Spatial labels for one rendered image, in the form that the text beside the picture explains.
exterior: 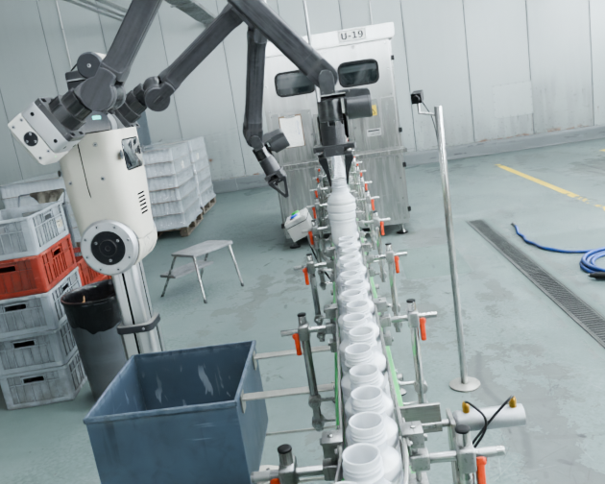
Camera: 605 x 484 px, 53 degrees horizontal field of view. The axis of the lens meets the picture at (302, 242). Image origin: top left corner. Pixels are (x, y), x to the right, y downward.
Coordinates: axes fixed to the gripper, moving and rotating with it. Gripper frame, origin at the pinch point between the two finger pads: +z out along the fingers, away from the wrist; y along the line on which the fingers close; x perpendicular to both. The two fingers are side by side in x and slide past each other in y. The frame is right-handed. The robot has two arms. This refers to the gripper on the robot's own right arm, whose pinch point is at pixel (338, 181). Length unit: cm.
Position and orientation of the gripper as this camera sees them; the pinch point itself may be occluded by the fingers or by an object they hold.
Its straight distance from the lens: 148.7
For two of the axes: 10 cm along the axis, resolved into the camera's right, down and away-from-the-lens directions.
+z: 1.4, 9.6, 2.2
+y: 9.9, -1.2, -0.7
